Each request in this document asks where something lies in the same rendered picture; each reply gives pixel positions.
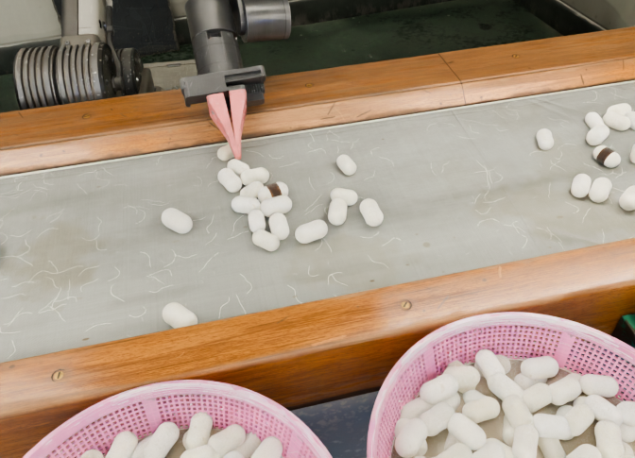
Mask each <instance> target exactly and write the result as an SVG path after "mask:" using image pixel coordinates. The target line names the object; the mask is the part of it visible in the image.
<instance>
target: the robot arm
mask: <svg viewBox="0 0 635 458"><path fill-rule="evenodd" d="M184 7H185V12H186V17H187V23H188V27H189V32H190V37H191V42H192V46H193V51H194V56H195V61H196V66H197V74H198V76H187V77H182V78H180V88H181V92H182V94H183V96H184V101H185V105H186V107H191V105H192V104H197V103H203V102H207V103H208V108H209V113H210V116H211V118H212V119H213V121H214V122H215V124H216V125H217V127H218V128H219V129H220V131H221V132H222V134H223V135H224V136H225V138H226V139H227V141H228V143H229V145H230V148H231V150H232V154H233V155H234V157H235V159H236V160H241V136H242V131H243V126H244V122H245V118H246V113H247V107H252V106H258V105H262V104H264V103H265V98H264V93H265V85H264V82H265V81H266V72H265V68H264V66H263V65H259V66H252V67H247V68H244V67H243V62H242V58H241V53H240V49H239V44H238V40H237V35H236V31H237V34H238V35H239V36H241V38H242V41H243V42H265V41H277V40H287V39H288V38H289V36H290V32H291V11H290V6H289V2H288V0H188V1H187V2H186V3H185V6H184ZM232 14H233V17H232ZM233 18H234V21H233ZM234 23H235V26H234ZM235 28H236V31H235ZM228 110H231V114H232V124H231V120H230V116H229V113H228ZM232 126H233V131H232ZM233 133H234V135H233Z"/></svg>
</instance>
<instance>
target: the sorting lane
mask: <svg viewBox="0 0 635 458"><path fill-rule="evenodd" d="M623 103H627V104H628V105H629V106H630V107H631V111H635V80H632V81H626V82H620V83H613V84H608V85H601V86H594V87H589V88H582V89H576V90H570V91H563V92H557V93H546V94H539V95H533V96H527V97H520V98H514V99H508V100H502V101H495V102H489V103H483V104H476V105H470V106H464V107H458V108H451V109H446V110H433V111H427V112H421V113H415V114H408V115H403V116H396V117H389V118H384V119H377V120H371V121H365V122H359V123H352V124H346V125H340V126H333V127H322V128H316V129H309V130H303V131H297V132H290V133H285V134H278V135H272V136H265V137H259V138H253V139H246V140H241V160H239V161H241V162H243V163H245V164H247V165H248V166H249V169H255V168H259V167H263V168H265V169H266V170H267V171H268V173H269V179H268V181H267V182H266V183H263V185H264V187H265V186H267V185H269V184H271V183H274V182H283V183H284V184H286V186H287V187H288V195H287V196H288V197H289V198H290V199H291V201H292V208H291V210H290V211H289V212H287V213H283V215H284V216H285V218H286V221H287V224H288V227H289V234H288V236H287V237H286V238H285V239H283V240H280V245H279V247H278V248H277V249H276V250H274V251H268V250H266V249H264V248H262V247H259V246H257V245H255V244H254V243H253V242H252V234H253V232H252V231H251V230H250V228H249V218H248V216H249V214H248V213H241V212H235V211H234V210H233V209H232V200H233V199H234V198H235V197H237V196H240V192H241V190H242V189H243V188H244V187H246V185H244V184H243V183H242V187H241V189H240V190H239V191H237V192H235V193H232V192H229V191H228V190H227V189H226V188H225V187H224V186H223V185H222V184H221V183H220V182H219V180H218V173H219V171H220V170H222V169H224V168H228V167H227V165H228V162H229V161H230V160H233V159H235V157H233V158H231V159H229V160H227V161H222V160H221V159H219V158H218V156H217V151H218V149H219V148H220V147H222V146H225V145H227V144H229V143H222V144H210V145H204V146H198V147H191V148H184V149H179V150H172V151H166V152H160V153H154V154H147V155H141V156H135V157H128V158H123V159H116V160H110V161H98V162H92V163H85V164H80V165H73V166H67V167H61V168H54V169H48V170H42V171H36V172H29V173H23V174H17V175H10V176H4V177H0V363H3V362H9V361H14V360H19V359H24V358H28V357H33V356H38V355H43V354H47V353H52V352H57V351H62V350H66V349H71V348H80V347H85V346H89V345H94V344H99V343H105V342H110V341H114V340H119V339H124V338H129V337H133V336H138V335H143V334H148V333H152V332H157V331H166V330H171V329H174V328H173V327H172V326H170V325H169V324H167V323H166V322H165V321H164V320H163V308H164V307H165V306H166V305H167V304H169V303H171V302H177V303H179V304H181V305H182V306H183V307H185V308H186V309H187V310H189V311H191V312H192V313H194V314H195V315H196V317H197V323H198V324H200V323H205V322H210V321H215V320H219V319H224V318H229V317H234V316H238V315H243V314H252V313H257V312H261V311H266V310H271V309H276V308H281V307H285V306H290V305H296V304H301V303H305V302H310V301H315V300H320V299H324V298H329V297H338V296H343V295H347V294H352V293H357V292H362V291H367V290H371V289H376V288H381V287H387V286H391V285H396V284H401V283H406V282H410V281H415V280H424V279H429V278H433V277H438V276H443V275H448V274H453V273H457V272H462V271H467V270H472V269H476V268H482V267H487V266H492V265H496V264H501V263H510V262H515V261H519V260H524V259H529V258H534V257H539V256H543V255H548V254H553V253H558V252H562V251H567V250H572V249H578V248H582V247H587V246H596V245H601V244H605V243H610V242H615V241H620V240H625V239H629V238H634V237H635V210H633V211H626V210H624V209H623V208H622V207H621V206H620V204H619V199H620V197H621V195H622V194H623V193H624V192H625V190H626V189H627V188H628V187H630V186H633V185H635V163H634V162H632V161H631V160H630V157H629V156H630V153H631V149H632V146H633V145H635V130H634V129H632V128H631V127H629V128H628V129H627V130H623V131H621V130H617V129H614V128H611V127H609V136H608V137H607V138H606V139H605V140H604V141H603V142H602V143H601V144H599V145H604V146H606V147H609V148H610V149H612V150H614V151H615V152H616V153H617V154H619V156H620V158H621V161H620V163H619V164H618V165H617V166H616V167H613V168H609V167H607V166H605V165H603V164H602V163H600V162H599V161H597V160H596V159H595V158H594V156H593V151H594V149H595V148H596V147H597V146H599V145H590V144H588V143H587V140H586V136H587V134H588V132H589V131H590V130H591V129H590V128H589V126H588V125H587V123H586V122H585V117H586V115H587V114H588V113H589V112H596V113H598V114H599V116H600V117H601V118H602V119H603V116H604V115H605V114H606V113H607V110H608V108H609V107H611V106H614V105H618V104H623ZM543 128H546V129H549V130H550V131H551V133H552V137H553V140H554V145H553V146H552V148H550V149H548V150H542V149H541V148H540V147H539V144H538V140H537V133H538V131H539V130H541V129H543ZM340 155H348V156H349V157H350V158H351V159H352V160H353V162H354V163H355V164H356V171H355V173H354V174H352V175H346V174H344V173H343V171H342V170H341V169H340V168H339V167H338V165H337V163H336V161H337V158H338V157H339V156H340ZM579 174H586V175H588V176H589V177H590V178H591V181H592V182H591V186H590V189H591V187H592V184H593V182H594V181H595V180H596V179H597V178H608V179H609V180H610V181H611V184H612V187H611V190H610V192H609V196H608V198H607V199H606V200H605V201H603V202H594V201H592V200H591V199H590V197H589V193H588V194H587V195H586V196H584V197H575V196H573V194H572V193H571V186H572V183H573V180H574V178H575V176H577V175H579ZM334 188H343V189H348V190H353V191H355V192H356V193H357V201H356V203H355V204H353V205H351V206H348V205H347V216H346V220H345V222H344V223H343V224H341V225H338V226H337V225H333V224H332V223H331V222H330V221H329V219H328V212H329V206H330V203H331V201H332V199H331V196H330V194H331V191H332V190H333V189H334ZM367 198H370V199H373V200H375V201H376V203H377V204H378V207H379V209H380V210H381V212H382V213H383V216H384V218H383V221H382V223H381V224H380V225H379V226H376V227H372V226H370V225H368V224H367V222H366V220H365V218H364V216H363V214H362V213H361V212H360V204H361V202H362V201H363V200H365V199H367ZM169 208H174V209H177V210H179V211H181V212H183V213H185V214H187V215H188V216H189V217H190V218H191V219H192V222H193V226H192V228H191V229H190V231H188V232H187V233H177V232H175V231H174V230H172V229H170V228H168V227H166V226H165V225H164V224H163V222H162V214H163V211H165V210H166V209H169ZM314 220H322V221H324V222H325V223H326V225H327V227H328V231H327V234H326V235H325V236H324V237H323V238H320V239H317V240H315V241H312V242H310V243H307V244H303V243H300V242H299V241H298V240H297V239H296V236H295V232H296V229H297V228H298V227H299V226H301V225H303V224H307V223H310V222H312V221H314Z"/></svg>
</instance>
